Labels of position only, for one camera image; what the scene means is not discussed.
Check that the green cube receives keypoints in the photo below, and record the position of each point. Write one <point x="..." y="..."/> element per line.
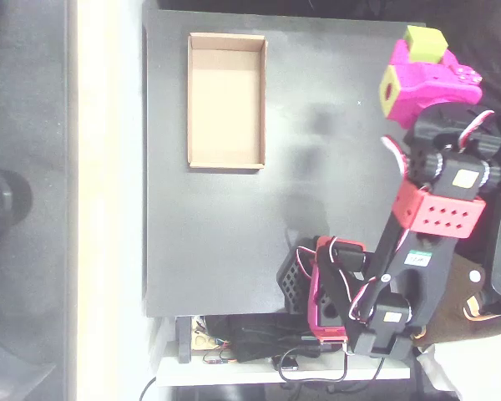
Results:
<point x="426" y="44"/>

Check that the black red magenta robot arm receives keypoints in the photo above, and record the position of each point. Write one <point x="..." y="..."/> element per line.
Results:
<point x="426" y="267"/>

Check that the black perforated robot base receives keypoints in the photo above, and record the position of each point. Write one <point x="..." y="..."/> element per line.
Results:
<point x="292" y="284"/>

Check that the shallow cardboard box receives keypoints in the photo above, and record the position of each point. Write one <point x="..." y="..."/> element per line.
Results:
<point x="225" y="125"/>

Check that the dark fabric garment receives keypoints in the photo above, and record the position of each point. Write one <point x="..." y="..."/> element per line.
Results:
<point x="497" y="42"/>

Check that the brown bag with white button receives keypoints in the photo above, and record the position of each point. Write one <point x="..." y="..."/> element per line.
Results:
<point x="459" y="309"/>

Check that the black power adapter bundle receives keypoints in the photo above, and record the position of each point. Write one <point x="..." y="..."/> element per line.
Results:
<point x="254" y="342"/>

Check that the small black connector box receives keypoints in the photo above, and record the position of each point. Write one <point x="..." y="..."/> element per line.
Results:
<point x="288" y="363"/>

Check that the beige plywood piece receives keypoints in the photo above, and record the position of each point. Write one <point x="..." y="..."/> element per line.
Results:
<point x="202" y="340"/>

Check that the white shelf board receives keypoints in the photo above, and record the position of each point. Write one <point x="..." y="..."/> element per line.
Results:
<point x="234" y="372"/>

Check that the yellow camera mount cube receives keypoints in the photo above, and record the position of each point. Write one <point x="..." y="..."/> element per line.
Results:
<point x="390" y="106"/>

